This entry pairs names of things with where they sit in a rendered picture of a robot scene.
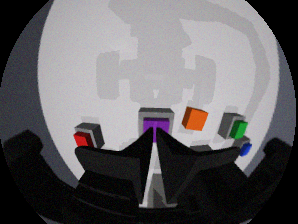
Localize green button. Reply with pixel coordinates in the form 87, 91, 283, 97
217, 113, 247, 140

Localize red button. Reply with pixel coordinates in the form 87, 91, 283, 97
73, 123, 105, 149

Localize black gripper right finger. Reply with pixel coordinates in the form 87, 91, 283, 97
156, 127, 241, 204

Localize orange block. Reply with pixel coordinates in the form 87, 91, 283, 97
182, 107, 209, 131

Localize yellow button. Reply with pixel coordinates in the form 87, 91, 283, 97
190, 144, 213, 152

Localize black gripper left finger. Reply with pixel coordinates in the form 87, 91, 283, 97
74, 127, 154, 204

